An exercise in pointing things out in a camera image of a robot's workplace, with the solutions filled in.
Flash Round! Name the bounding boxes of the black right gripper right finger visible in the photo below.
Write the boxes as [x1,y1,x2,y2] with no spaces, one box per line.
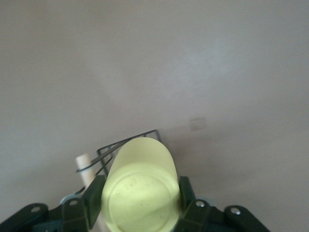
[173,176,214,232]

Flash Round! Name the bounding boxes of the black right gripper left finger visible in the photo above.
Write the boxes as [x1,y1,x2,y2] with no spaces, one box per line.
[61,175,107,232]

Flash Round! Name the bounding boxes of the black wire cup holder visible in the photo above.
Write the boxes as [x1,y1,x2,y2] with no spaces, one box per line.
[59,129,162,232]

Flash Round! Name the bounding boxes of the yellow plastic cup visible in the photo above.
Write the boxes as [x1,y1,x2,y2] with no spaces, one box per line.
[100,137,182,232]

